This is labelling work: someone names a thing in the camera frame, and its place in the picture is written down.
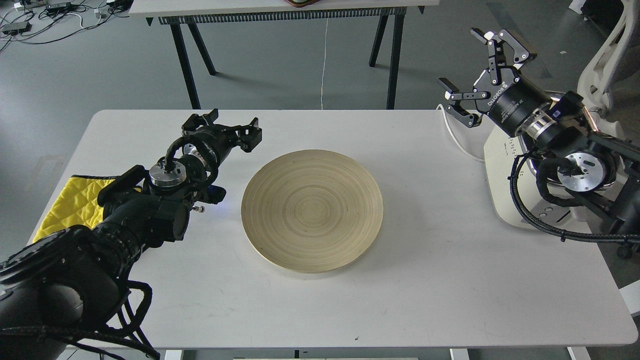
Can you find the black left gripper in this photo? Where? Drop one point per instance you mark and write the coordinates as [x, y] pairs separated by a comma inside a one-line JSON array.
[[219, 139]]

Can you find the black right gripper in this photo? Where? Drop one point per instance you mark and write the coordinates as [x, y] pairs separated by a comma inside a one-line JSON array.
[[500, 92]]

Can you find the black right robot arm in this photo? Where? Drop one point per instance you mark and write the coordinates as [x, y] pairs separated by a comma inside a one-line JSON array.
[[576, 164]]

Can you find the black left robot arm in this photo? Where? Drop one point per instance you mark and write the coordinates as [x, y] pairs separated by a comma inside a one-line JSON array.
[[74, 284]]

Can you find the white chrome toaster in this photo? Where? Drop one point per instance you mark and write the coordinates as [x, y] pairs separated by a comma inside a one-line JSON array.
[[500, 151]]

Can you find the white background table black legs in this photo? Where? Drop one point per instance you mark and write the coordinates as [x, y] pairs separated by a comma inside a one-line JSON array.
[[191, 13]]

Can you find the round wooden plate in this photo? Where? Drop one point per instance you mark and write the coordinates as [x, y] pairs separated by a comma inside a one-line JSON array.
[[312, 211]]

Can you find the white office chair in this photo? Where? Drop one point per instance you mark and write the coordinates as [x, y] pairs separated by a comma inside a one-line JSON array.
[[618, 56]]

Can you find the yellow quilted cloth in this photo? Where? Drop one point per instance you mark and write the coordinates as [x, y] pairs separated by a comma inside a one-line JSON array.
[[76, 204]]

